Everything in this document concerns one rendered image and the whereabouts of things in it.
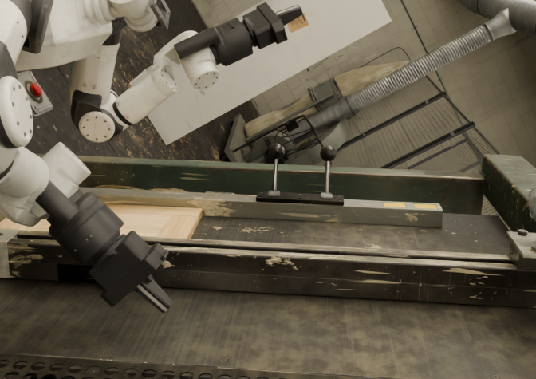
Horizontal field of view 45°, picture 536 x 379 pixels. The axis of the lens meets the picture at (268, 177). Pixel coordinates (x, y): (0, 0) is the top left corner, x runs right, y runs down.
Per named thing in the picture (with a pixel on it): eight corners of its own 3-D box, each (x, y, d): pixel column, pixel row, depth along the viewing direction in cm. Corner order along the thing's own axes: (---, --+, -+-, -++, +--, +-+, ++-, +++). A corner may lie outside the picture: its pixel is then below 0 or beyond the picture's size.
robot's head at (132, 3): (90, -30, 106) (141, -36, 105) (112, 1, 116) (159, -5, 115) (89, 7, 105) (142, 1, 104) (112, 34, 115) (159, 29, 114)
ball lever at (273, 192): (266, 200, 149) (269, 145, 152) (282, 201, 149) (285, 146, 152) (265, 197, 146) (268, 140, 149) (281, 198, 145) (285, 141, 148)
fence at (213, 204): (39, 200, 156) (38, 184, 154) (437, 219, 149) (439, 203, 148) (30, 207, 151) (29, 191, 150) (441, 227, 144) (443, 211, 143)
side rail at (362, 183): (78, 192, 181) (76, 155, 178) (475, 211, 173) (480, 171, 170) (70, 199, 175) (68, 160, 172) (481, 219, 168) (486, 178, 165)
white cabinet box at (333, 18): (143, 69, 570) (350, -52, 527) (179, 125, 587) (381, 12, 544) (127, 84, 513) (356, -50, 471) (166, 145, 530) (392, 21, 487)
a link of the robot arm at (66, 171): (64, 242, 100) (10, 191, 98) (115, 195, 101) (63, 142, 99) (56, 252, 89) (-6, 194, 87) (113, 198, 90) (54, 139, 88)
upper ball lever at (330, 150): (317, 203, 149) (320, 148, 152) (334, 203, 148) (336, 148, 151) (317, 199, 145) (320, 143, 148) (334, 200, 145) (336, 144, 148)
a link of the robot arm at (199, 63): (242, 74, 144) (197, 96, 143) (223, 38, 148) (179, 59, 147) (235, 47, 133) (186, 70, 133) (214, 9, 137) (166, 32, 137)
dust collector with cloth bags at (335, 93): (228, 119, 778) (393, 29, 733) (257, 167, 798) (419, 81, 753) (215, 155, 650) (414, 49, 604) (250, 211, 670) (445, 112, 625)
